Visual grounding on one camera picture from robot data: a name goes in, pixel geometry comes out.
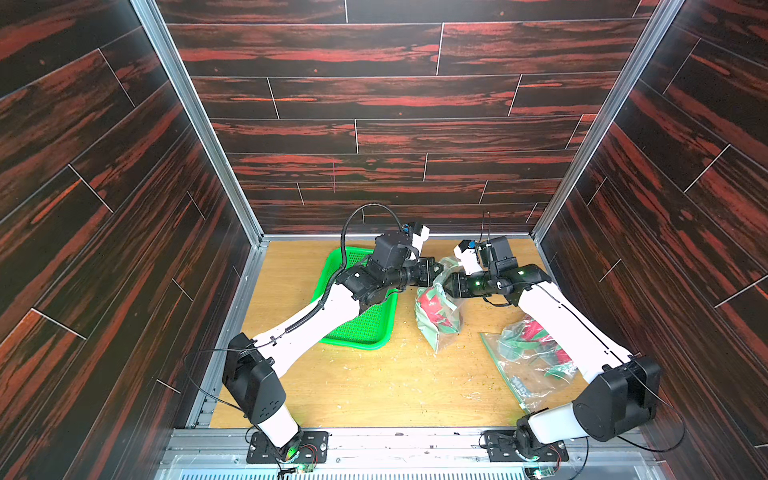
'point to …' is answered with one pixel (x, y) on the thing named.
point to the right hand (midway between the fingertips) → (455, 283)
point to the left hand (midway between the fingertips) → (447, 269)
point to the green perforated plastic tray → (376, 327)
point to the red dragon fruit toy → (432, 305)
